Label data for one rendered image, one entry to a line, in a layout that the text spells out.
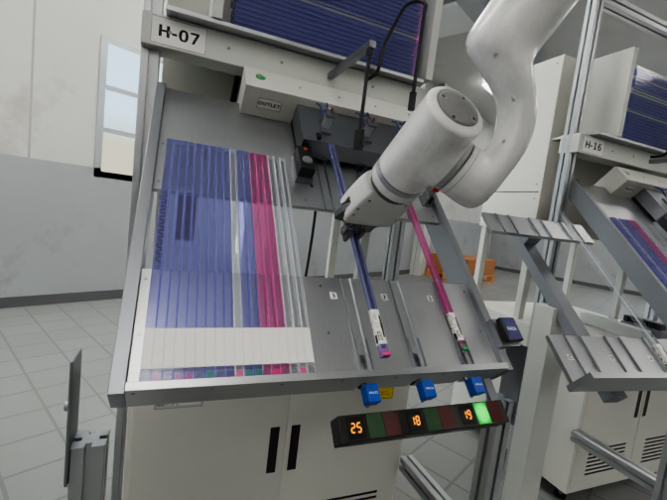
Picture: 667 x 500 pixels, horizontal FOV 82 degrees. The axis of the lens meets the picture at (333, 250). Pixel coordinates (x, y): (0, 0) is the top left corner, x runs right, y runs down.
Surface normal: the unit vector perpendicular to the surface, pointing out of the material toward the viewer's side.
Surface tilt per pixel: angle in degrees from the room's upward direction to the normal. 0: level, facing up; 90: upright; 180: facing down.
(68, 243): 90
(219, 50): 90
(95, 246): 90
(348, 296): 46
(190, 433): 90
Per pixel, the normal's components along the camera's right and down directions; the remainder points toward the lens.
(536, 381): -0.96, -0.09
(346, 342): 0.35, -0.58
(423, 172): -0.35, 0.79
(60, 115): 0.74, 0.16
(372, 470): 0.37, 0.14
